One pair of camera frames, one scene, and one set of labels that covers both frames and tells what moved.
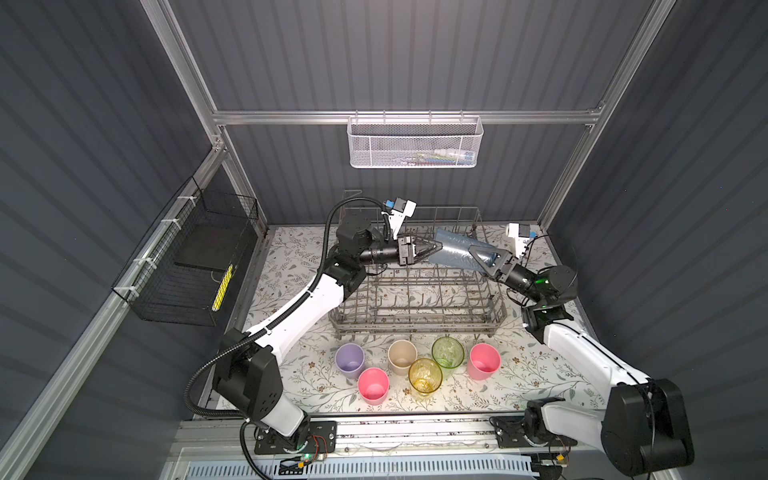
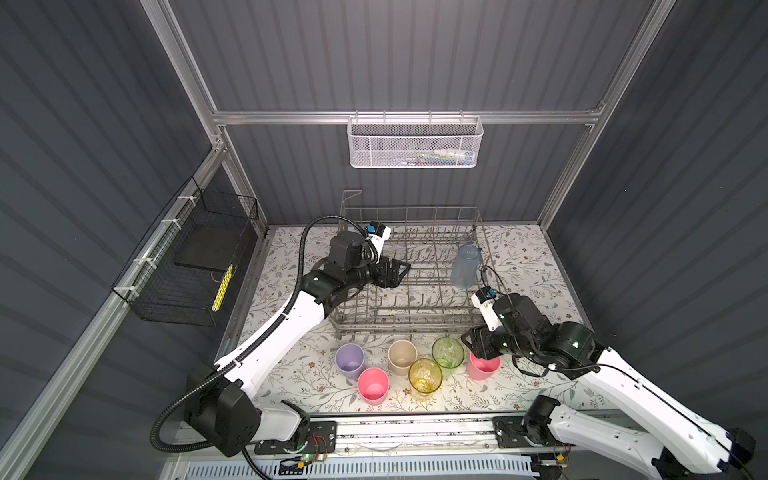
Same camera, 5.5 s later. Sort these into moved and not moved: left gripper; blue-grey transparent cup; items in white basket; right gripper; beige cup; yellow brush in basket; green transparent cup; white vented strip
Moved: right gripper; left gripper; blue-grey transparent cup
Not moved: yellow brush in basket; green transparent cup; items in white basket; beige cup; white vented strip
